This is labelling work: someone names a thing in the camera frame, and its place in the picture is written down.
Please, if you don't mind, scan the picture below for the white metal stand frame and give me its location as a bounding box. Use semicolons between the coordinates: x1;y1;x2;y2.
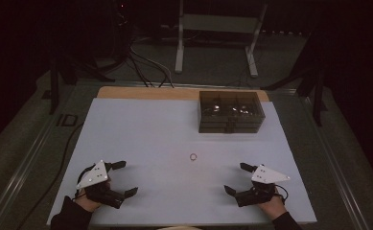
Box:
174;0;269;79

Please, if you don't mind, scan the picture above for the metal floor rail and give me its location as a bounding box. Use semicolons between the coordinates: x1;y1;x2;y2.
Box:
0;83;80;230
297;92;372;230

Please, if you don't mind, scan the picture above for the person's left hand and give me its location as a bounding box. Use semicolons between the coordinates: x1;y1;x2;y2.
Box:
74;179;112;213

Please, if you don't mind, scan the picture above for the left hand-held gripper black cable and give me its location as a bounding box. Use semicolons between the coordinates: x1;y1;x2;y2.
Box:
73;165;96;203

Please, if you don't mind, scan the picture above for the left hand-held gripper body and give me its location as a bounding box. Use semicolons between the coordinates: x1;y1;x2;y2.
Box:
76;159;127;210

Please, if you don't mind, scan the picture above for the white floor cable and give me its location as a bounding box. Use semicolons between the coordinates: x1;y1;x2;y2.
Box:
129;36;175;88

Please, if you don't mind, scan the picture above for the hand-held gripper black cable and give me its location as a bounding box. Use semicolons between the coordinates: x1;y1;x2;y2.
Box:
73;165;96;203
273;184;290;206

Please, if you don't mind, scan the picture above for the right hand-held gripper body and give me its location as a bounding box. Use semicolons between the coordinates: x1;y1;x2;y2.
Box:
234;164;291;208

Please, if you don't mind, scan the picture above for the dark transparent drawer box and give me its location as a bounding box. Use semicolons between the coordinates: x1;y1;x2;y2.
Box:
198;90;267;134

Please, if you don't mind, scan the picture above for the black floor cable bundle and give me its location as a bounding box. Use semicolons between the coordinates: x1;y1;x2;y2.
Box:
127;52;163;88

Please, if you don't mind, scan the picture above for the long black floor cable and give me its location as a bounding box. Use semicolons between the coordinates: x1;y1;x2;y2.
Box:
15;122;84;230

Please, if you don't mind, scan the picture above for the right hand-held gripper black cable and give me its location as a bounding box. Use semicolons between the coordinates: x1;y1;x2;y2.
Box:
273;184;290;206

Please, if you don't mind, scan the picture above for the white board table cover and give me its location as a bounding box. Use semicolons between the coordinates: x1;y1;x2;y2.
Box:
46;97;318;227

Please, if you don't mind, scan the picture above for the person's right hand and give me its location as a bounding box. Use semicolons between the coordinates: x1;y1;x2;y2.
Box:
256;191;289;221

